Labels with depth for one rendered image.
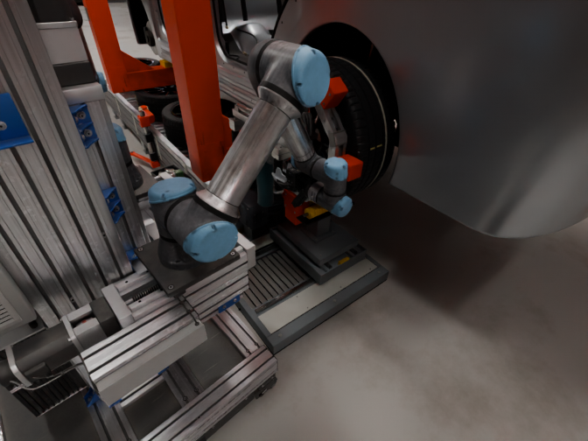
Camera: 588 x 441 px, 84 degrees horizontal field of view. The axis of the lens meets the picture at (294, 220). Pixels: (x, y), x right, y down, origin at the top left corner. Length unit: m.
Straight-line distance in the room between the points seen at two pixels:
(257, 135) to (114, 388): 0.66
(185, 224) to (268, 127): 0.28
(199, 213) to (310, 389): 1.10
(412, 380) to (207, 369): 0.92
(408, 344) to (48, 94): 1.70
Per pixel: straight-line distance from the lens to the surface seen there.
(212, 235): 0.73
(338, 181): 1.04
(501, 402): 1.88
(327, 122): 1.33
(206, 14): 1.70
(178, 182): 0.88
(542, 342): 2.19
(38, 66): 0.86
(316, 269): 1.86
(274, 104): 0.75
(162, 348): 0.93
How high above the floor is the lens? 1.48
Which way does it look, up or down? 38 degrees down
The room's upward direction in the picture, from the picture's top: 2 degrees clockwise
